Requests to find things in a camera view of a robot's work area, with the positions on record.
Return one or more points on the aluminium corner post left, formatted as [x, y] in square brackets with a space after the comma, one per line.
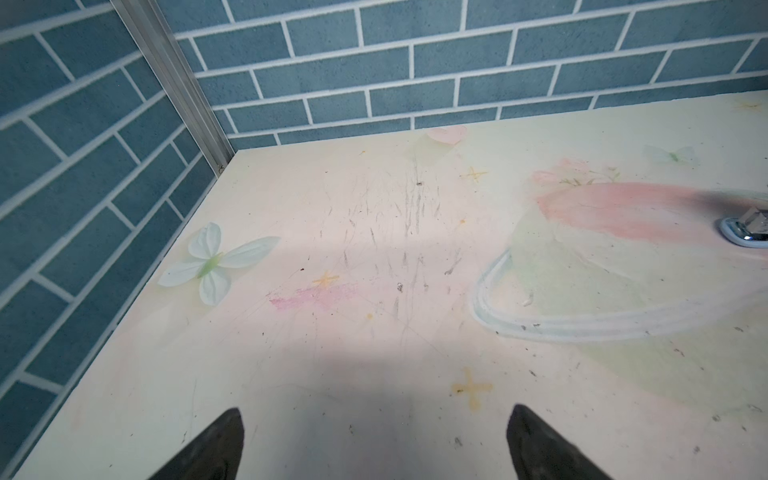
[152, 34]

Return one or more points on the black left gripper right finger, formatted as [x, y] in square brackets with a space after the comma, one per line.
[539, 452]

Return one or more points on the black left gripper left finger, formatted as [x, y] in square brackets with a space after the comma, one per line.
[214, 454]

